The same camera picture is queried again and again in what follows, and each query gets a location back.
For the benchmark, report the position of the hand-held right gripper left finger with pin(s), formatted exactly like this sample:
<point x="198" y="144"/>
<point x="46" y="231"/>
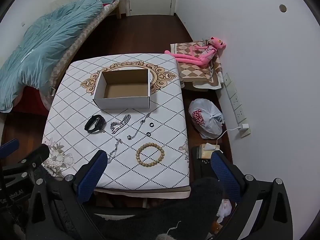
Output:
<point x="91" y="175"/>

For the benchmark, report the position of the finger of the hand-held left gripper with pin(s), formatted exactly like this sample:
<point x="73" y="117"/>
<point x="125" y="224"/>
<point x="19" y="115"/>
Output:
<point x="8" y="148"/>
<point x="37" y="155"/>

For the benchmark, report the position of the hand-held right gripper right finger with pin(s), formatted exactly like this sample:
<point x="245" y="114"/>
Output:
<point x="225" y="175"/>

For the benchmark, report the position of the black smart band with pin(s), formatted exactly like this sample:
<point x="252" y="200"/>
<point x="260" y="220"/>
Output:
<point x="102" y="123"/>

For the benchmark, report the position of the cardboard box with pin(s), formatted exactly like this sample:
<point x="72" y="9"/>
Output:
<point x="122" y="103"/>

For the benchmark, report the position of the black case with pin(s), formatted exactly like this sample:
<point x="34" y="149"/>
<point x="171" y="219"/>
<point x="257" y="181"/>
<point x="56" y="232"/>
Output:
<point x="200" y="167"/>

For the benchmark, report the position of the tissue box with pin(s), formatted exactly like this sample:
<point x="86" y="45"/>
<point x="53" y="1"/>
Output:
<point x="206" y="151"/>

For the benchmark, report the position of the crumpled white tissue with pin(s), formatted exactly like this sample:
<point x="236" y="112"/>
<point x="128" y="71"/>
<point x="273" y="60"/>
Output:
<point x="225" y="210"/>

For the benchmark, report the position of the white charger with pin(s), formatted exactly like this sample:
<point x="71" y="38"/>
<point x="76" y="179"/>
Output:
<point x="244" y="127"/>

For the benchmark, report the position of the white plastic bag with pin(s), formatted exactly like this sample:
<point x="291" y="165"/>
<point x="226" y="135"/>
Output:
<point x="207" y="125"/>

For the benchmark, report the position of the white diamond-pattern tablecloth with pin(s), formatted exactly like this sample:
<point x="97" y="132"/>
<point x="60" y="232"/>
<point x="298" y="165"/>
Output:
<point x="165" y="115"/>

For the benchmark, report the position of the brown checkered cushion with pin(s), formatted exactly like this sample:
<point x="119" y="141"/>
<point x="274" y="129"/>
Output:
<point x="195" y="73"/>

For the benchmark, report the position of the pink plush toy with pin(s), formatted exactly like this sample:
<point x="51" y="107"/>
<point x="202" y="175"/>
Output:
<point x="200" y="55"/>

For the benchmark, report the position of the white wall outlet strip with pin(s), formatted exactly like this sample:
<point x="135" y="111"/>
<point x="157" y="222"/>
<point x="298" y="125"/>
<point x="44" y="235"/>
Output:
<point x="235" y="100"/>

